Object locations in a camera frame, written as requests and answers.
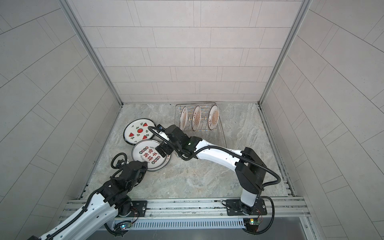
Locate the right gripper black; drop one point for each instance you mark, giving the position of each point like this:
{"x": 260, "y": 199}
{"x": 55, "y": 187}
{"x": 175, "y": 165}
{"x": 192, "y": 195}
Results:
{"x": 165, "y": 149}

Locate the white plate red text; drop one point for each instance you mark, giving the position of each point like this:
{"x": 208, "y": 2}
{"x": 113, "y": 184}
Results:
{"x": 145, "y": 151}

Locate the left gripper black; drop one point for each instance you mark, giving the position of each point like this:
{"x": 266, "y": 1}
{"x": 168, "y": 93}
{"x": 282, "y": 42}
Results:
{"x": 139, "y": 167}

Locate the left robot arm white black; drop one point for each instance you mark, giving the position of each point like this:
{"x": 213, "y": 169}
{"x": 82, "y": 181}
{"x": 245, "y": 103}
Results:
{"x": 102, "y": 206}

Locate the right circuit board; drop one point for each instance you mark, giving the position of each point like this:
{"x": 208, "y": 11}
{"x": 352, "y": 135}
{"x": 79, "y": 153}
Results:
{"x": 252, "y": 225}

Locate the steel wire dish rack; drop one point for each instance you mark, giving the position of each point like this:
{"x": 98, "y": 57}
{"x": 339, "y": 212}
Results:
{"x": 216, "y": 136}

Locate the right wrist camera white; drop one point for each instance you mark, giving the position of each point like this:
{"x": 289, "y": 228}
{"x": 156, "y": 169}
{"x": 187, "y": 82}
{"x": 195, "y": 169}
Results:
{"x": 161, "y": 133}

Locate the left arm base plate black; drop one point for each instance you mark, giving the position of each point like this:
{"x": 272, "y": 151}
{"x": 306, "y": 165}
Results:
{"x": 133, "y": 209}

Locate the white plate orange sunburst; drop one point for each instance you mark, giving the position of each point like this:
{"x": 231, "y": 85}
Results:
{"x": 184, "y": 118}

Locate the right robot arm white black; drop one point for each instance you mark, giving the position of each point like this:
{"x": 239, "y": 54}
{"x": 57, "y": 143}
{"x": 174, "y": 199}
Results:
{"x": 247, "y": 165}

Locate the circuit board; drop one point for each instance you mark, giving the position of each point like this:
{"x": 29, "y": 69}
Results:
{"x": 123, "y": 226}
{"x": 252, "y": 225}

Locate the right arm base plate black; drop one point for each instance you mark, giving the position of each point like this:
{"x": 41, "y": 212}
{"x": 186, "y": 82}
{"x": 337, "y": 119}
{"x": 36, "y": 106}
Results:
{"x": 236, "y": 208}

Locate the white plate orange rear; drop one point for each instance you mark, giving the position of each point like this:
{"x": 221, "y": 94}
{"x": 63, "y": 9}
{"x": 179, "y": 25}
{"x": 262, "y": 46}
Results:
{"x": 214, "y": 115}

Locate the white plate red centre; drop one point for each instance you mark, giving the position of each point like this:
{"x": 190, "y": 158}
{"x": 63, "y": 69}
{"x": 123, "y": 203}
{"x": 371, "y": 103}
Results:
{"x": 167, "y": 159}

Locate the aluminium mounting rail frame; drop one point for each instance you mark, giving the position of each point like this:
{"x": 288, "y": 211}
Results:
{"x": 177, "y": 214}

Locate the white blue-rim watermelon plate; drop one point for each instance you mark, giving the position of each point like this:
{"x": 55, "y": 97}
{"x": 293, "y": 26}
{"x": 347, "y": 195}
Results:
{"x": 138, "y": 131}

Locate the left circuit board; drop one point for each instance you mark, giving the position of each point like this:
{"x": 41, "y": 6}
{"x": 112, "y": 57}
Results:
{"x": 123, "y": 226}

